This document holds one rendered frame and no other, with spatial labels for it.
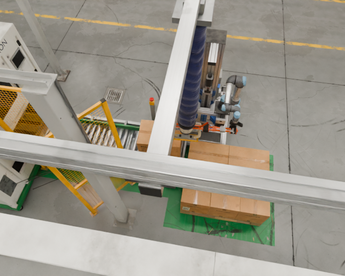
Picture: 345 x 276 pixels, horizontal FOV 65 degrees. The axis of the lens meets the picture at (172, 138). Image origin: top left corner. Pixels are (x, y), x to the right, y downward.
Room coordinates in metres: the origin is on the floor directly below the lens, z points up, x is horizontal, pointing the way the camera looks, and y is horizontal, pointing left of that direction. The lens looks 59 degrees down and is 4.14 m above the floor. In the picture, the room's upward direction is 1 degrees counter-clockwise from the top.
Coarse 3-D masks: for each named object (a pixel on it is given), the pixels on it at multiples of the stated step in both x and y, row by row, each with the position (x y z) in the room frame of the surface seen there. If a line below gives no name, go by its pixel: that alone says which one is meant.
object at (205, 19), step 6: (180, 0) 2.02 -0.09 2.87; (210, 0) 2.01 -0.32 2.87; (180, 6) 1.94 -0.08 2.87; (210, 6) 1.93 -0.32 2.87; (174, 12) 1.86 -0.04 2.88; (180, 12) 1.86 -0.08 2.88; (204, 12) 1.86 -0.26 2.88; (210, 12) 1.85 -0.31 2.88; (174, 18) 1.80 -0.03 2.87; (198, 18) 1.78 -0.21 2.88; (204, 18) 1.78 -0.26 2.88; (210, 18) 1.78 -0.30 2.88; (198, 24) 1.76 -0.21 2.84; (204, 24) 1.75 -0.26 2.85; (210, 24) 1.75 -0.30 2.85
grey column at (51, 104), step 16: (32, 96) 0.99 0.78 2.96; (48, 96) 1.01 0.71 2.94; (64, 96) 1.10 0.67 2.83; (48, 112) 0.99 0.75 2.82; (64, 112) 1.05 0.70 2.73; (64, 128) 0.98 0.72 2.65; (80, 128) 1.10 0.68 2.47; (96, 176) 0.99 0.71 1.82; (96, 192) 1.00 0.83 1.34; (112, 192) 1.06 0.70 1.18; (112, 208) 0.99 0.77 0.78; (128, 224) 0.97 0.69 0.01
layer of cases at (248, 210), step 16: (192, 144) 2.03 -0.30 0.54; (208, 144) 2.02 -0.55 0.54; (208, 160) 1.74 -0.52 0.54; (224, 160) 1.74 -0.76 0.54; (240, 160) 1.73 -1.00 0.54; (256, 160) 1.72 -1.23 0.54; (192, 192) 1.26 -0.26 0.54; (208, 192) 1.25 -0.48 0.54; (192, 208) 1.10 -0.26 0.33; (208, 208) 1.06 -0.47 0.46; (224, 208) 1.03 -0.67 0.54; (240, 208) 1.02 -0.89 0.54; (256, 208) 1.02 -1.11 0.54
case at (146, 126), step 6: (144, 120) 2.20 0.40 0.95; (150, 120) 2.20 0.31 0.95; (144, 126) 2.10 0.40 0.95; (150, 126) 2.10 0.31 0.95; (144, 132) 2.01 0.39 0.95; (150, 132) 2.01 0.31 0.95; (180, 132) 2.00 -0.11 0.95; (138, 138) 1.91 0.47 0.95; (144, 138) 1.91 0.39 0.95; (138, 144) 1.83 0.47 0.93; (144, 144) 1.82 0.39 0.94; (174, 144) 1.80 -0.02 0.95; (180, 144) 1.80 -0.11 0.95; (144, 150) 1.82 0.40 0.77; (174, 150) 1.77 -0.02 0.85; (180, 150) 1.82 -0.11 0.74; (174, 156) 1.77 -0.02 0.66
